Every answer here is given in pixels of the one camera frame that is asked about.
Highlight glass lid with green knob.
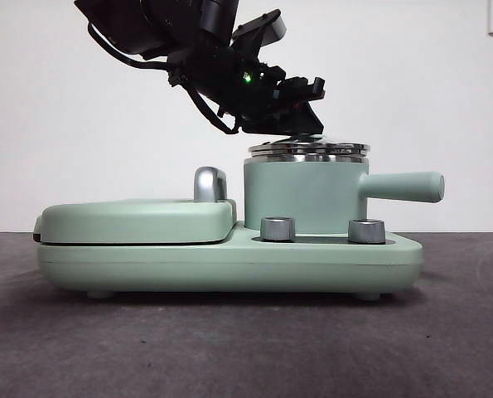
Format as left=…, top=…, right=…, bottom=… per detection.
left=248, top=131, right=370, bottom=162

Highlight mint green steamer pot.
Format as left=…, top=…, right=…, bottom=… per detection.
left=242, top=153, right=446, bottom=233

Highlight silver control knob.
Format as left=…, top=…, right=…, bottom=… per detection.
left=260, top=216, right=296, bottom=242
left=347, top=218, right=385, bottom=245

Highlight mint green breakfast machine base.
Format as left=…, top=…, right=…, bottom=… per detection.
left=36, top=221, right=424, bottom=300

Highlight mint green griddle cover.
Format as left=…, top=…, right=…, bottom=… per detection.
left=34, top=197, right=239, bottom=245

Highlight chrome griddle cover handle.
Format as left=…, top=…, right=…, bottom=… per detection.
left=193, top=166, right=230, bottom=204

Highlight left wrist grey camera box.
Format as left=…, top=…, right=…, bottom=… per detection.
left=231, top=10, right=288, bottom=46

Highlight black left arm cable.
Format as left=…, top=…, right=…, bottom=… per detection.
left=86, top=21, right=239, bottom=135

